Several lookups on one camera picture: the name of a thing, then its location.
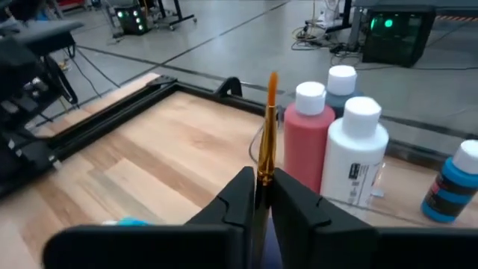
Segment black clamp hook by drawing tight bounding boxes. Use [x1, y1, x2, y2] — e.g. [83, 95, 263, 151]
[214, 76, 243, 99]

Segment small blue paint bottle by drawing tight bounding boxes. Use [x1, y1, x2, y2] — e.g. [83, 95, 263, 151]
[420, 140, 478, 224]

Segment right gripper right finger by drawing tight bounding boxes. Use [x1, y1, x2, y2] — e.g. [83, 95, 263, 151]
[270, 167, 478, 269]

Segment black stand legs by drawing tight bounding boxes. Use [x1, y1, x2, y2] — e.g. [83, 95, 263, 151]
[147, 0, 198, 31]

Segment orange bristle gold ferrule paintbrush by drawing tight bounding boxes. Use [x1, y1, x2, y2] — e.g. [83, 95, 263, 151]
[252, 71, 279, 269]

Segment small black computer green lights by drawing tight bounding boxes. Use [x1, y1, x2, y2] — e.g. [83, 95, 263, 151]
[114, 3, 150, 37]

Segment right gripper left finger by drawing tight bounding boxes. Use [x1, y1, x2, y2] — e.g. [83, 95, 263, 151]
[43, 166, 257, 269]

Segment black metal table frame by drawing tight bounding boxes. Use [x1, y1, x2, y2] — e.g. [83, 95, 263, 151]
[46, 74, 478, 171]

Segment large slate grey paint bottle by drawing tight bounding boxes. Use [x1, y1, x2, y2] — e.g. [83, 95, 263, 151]
[326, 65, 363, 120]

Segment large white paint bottle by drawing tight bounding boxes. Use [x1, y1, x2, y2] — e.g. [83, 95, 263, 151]
[320, 96, 390, 208]

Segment large turquoise paint bottle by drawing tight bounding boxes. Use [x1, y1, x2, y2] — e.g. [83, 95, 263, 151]
[102, 217, 150, 227]

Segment floor cable bundle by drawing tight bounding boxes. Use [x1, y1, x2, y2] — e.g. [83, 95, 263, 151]
[290, 24, 361, 57]

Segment large black computer case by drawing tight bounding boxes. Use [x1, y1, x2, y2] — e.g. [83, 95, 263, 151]
[361, 6, 437, 68]

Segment large red paint bottle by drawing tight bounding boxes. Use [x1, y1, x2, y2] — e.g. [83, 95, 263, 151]
[283, 81, 336, 195]

